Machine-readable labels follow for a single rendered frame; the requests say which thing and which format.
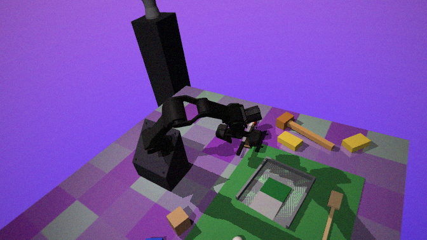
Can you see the brown wooden mallet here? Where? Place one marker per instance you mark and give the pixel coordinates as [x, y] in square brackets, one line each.
[287, 120]

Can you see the yellow rectangular block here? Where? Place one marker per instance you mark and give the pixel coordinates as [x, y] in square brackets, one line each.
[289, 140]
[356, 142]

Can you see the green flat mat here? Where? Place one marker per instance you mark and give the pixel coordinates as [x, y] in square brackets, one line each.
[226, 217]

